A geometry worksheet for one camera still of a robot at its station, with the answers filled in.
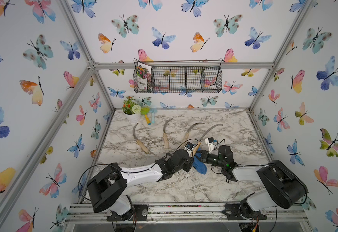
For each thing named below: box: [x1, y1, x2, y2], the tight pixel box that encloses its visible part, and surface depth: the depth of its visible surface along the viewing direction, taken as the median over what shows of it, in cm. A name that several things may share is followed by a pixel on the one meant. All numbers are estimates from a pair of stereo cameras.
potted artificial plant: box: [121, 96, 142, 124], surface depth 105 cm
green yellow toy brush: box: [140, 106, 152, 126], surface depth 116 cm
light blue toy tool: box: [149, 107, 158, 124], surface depth 118 cm
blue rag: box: [192, 148, 208, 175], surface depth 82 cm
